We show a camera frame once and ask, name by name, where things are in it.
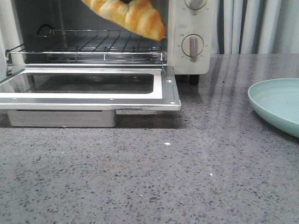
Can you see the golden croissant bread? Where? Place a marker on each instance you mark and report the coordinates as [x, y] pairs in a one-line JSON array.
[[137, 16]]

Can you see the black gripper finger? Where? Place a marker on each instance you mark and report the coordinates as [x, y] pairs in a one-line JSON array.
[[126, 1]]

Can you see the glass oven door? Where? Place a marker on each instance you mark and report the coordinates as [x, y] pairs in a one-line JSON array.
[[84, 96]]

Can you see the upper beige control knob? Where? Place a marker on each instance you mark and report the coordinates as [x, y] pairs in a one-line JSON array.
[[195, 4]]

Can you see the white Toshiba toaster oven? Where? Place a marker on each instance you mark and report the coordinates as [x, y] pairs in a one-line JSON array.
[[21, 20]]

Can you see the metal wire oven rack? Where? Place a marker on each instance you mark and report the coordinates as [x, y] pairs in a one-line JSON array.
[[89, 46]]

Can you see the lower beige timer knob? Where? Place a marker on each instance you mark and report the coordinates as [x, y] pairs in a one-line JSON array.
[[192, 45]]

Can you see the grey white curtain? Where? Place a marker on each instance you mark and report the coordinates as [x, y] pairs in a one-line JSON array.
[[256, 27]]

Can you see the black right oven foot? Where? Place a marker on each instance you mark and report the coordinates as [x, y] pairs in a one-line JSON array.
[[194, 80]]

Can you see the light green plate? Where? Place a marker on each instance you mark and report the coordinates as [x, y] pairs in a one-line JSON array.
[[277, 102]]

